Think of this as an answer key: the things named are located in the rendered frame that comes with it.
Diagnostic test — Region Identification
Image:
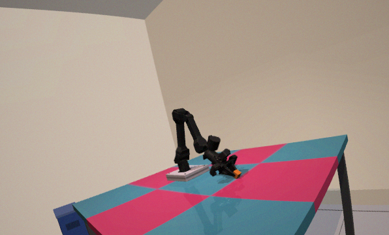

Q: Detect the orange block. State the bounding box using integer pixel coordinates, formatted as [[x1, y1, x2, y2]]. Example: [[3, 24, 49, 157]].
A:
[[233, 169, 241, 179]]

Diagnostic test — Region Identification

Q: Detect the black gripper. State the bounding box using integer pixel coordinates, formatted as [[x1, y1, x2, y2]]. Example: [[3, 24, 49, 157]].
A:
[[210, 153, 237, 177]]

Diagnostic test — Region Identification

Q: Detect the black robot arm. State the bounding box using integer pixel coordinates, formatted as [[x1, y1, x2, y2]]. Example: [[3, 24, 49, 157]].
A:
[[172, 108, 231, 172]]

